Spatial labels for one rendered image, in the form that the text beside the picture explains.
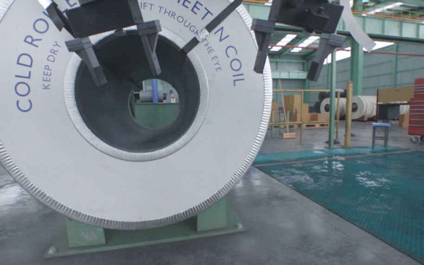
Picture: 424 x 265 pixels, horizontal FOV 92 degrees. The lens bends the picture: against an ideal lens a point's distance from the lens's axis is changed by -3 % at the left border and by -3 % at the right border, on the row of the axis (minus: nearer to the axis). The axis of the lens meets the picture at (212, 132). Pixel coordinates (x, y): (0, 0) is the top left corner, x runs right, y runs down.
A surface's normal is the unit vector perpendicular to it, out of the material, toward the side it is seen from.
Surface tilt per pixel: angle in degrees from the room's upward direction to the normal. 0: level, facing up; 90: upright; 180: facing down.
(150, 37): 114
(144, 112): 90
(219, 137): 90
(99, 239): 90
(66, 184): 90
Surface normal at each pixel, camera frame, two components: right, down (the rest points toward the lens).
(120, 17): -0.07, 0.49
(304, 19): -0.98, -0.07
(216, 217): 0.22, 0.09
